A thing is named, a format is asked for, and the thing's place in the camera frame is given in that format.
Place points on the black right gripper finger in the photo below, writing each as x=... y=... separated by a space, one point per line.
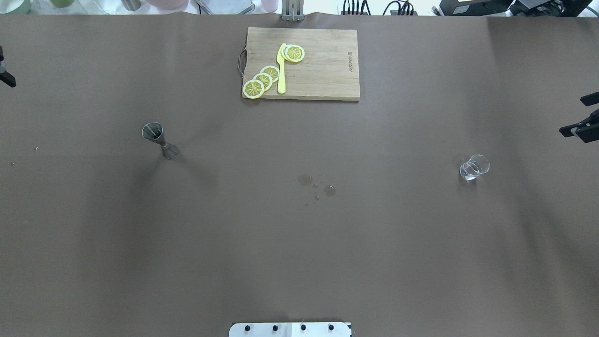
x=587 y=130
x=590 y=99

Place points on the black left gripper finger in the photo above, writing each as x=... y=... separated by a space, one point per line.
x=5 y=76

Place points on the clear glass cup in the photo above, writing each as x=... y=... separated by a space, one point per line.
x=474 y=167

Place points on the steel double jigger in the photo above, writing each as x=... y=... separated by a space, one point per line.
x=153 y=132

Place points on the green plastic cup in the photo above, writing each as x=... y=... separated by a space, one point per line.
x=61 y=3

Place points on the pink plastic cup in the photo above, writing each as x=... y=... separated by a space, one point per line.
x=270 y=6

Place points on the white bowl green rim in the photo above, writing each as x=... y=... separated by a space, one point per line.
x=15 y=7

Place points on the pink bowl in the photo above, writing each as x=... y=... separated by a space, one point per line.
x=167 y=4

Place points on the middle overlapping lemon slice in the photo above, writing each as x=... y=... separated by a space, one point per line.
x=265 y=79

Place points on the overlapping lemon slice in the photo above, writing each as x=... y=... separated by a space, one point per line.
x=265 y=79
x=272 y=71

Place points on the yellow plastic knife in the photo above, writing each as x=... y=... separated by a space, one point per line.
x=281 y=61

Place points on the lower hidden lemon slice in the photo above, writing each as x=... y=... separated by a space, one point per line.
x=283 y=52

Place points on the top separate lemon slice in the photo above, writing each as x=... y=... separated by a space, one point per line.
x=295 y=53

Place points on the lemon slice nearest handle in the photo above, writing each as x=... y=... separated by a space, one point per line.
x=253 y=89

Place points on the aluminium frame post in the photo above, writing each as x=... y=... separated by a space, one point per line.
x=292 y=11

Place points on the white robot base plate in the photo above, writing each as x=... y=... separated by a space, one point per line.
x=291 y=329

